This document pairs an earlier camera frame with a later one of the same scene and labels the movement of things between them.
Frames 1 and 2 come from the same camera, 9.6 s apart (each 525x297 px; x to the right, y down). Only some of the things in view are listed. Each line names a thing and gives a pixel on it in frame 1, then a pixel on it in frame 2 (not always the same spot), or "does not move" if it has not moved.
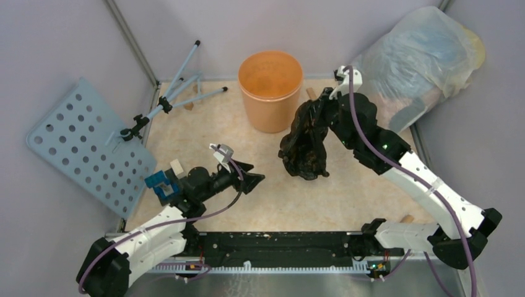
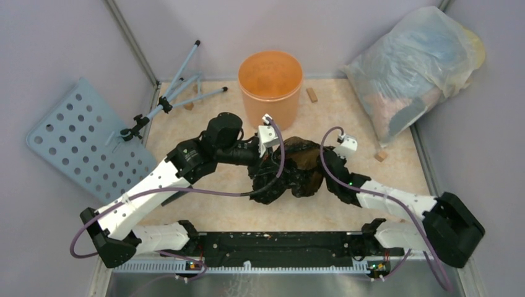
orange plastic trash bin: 271,80 does not move
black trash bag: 303,149 to 301,173
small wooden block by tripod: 189,106 does not move
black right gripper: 324,102 to 331,148
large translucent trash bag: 423,59 does not move
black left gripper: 252,179 to 268,163
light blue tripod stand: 166,103 does not move
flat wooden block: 311,93 does not move
